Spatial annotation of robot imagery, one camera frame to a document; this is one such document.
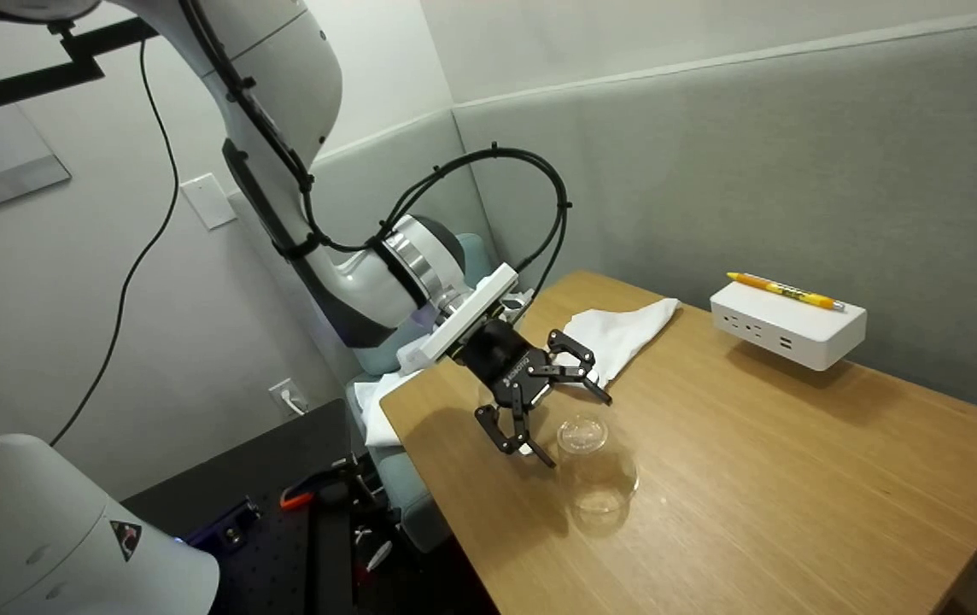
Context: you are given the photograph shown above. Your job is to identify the white wall switch plate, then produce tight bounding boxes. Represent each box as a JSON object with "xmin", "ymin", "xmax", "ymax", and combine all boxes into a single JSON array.
[{"xmin": 181, "ymin": 173, "xmax": 235, "ymax": 233}]

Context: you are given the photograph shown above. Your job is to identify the yellow marker pen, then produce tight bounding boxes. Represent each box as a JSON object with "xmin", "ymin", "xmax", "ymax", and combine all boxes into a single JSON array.
[{"xmin": 727, "ymin": 271, "xmax": 843, "ymax": 312}]

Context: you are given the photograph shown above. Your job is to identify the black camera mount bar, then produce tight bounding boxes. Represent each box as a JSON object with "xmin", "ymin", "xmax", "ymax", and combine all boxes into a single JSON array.
[{"xmin": 0, "ymin": 14, "xmax": 160, "ymax": 123}]

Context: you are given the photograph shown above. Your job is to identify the black hanging cable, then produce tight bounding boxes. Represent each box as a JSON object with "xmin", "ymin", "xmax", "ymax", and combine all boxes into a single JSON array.
[{"xmin": 48, "ymin": 39, "xmax": 185, "ymax": 448}]

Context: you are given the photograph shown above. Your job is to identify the orange handled tool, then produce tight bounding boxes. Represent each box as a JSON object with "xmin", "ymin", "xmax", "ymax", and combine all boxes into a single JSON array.
[{"xmin": 277, "ymin": 458, "xmax": 351, "ymax": 512}]

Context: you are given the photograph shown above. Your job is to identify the teal upholstered chair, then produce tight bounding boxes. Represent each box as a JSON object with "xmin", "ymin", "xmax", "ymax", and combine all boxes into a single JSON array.
[{"xmin": 344, "ymin": 233, "xmax": 491, "ymax": 556}]

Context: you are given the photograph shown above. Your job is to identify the white items on chair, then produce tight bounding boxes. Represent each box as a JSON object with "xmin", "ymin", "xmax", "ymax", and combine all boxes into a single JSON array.
[{"xmin": 351, "ymin": 373, "xmax": 407, "ymax": 448}]

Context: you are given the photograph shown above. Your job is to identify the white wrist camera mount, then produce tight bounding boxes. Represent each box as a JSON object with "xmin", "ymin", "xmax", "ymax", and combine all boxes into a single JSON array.
[{"xmin": 395, "ymin": 263, "xmax": 521, "ymax": 373}]

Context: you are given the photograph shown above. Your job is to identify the white power outlet box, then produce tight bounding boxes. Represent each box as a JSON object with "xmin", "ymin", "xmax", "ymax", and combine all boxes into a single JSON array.
[{"xmin": 711, "ymin": 284, "xmax": 867, "ymax": 373}]

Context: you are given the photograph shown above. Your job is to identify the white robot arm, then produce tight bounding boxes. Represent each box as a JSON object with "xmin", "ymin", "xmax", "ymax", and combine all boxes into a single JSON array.
[{"xmin": 0, "ymin": 0, "xmax": 595, "ymax": 615}]

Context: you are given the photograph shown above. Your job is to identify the white cloth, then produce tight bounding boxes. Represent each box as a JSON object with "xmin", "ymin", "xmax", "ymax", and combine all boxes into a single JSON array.
[{"xmin": 563, "ymin": 296, "xmax": 680, "ymax": 385}]

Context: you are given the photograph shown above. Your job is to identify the white wall socket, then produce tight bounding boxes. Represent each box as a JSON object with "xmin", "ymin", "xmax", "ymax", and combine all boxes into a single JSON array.
[{"xmin": 271, "ymin": 381, "xmax": 307, "ymax": 416}]

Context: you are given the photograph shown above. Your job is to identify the clear plastic cup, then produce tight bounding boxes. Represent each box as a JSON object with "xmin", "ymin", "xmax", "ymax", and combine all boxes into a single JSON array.
[{"xmin": 554, "ymin": 415, "xmax": 639, "ymax": 536}]

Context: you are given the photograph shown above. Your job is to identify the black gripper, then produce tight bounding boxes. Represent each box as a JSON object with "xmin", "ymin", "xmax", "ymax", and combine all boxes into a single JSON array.
[{"xmin": 450, "ymin": 317, "xmax": 608, "ymax": 465}]

